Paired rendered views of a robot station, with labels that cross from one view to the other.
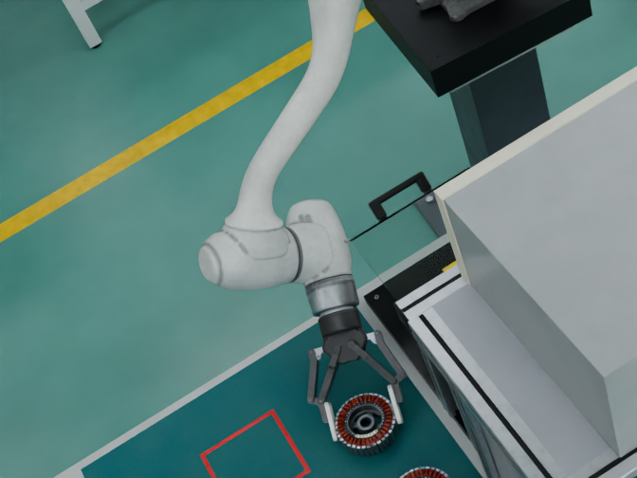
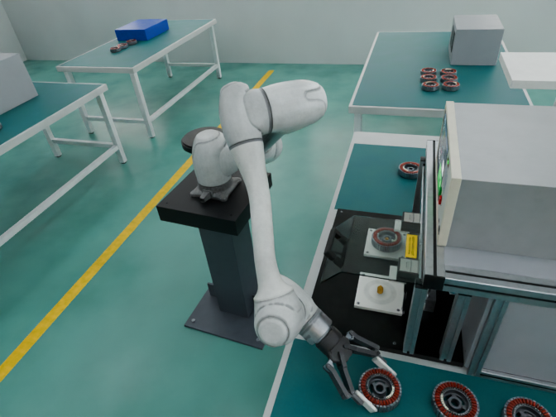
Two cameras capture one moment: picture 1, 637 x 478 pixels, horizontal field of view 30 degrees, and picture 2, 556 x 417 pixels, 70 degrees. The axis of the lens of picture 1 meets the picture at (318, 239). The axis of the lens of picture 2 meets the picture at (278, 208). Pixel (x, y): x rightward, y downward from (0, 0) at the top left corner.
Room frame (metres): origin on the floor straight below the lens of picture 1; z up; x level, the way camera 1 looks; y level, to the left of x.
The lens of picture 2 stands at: (1.11, 0.65, 1.83)
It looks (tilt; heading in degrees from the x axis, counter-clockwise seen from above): 37 degrees down; 299
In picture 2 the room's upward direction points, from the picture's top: 6 degrees counter-clockwise
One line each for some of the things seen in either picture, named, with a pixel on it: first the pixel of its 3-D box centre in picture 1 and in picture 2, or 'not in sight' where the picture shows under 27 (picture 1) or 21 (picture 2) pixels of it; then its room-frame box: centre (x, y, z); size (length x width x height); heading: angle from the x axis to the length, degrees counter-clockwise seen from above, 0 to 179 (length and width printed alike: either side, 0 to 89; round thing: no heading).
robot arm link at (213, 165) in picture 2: not in sight; (213, 155); (2.09, -0.56, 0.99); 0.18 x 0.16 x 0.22; 47
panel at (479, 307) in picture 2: not in sight; (468, 247); (1.03, -0.42, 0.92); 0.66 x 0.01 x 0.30; 99
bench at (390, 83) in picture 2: not in sight; (428, 106); (1.46, -2.76, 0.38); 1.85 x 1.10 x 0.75; 99
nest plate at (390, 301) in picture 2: not in sight; (380, 293); (1.27, -0.26, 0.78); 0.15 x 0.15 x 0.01; 9
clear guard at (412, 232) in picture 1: (445, 251); (386, 254); (1.25, -0.18, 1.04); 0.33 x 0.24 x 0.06; 9
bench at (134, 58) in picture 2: not in sight; (155, 72); (4.63, -2.94, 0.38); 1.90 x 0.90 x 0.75; 99
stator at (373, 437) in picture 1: (366, 424); (379, 389); (1.18, 0.06, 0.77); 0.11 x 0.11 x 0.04
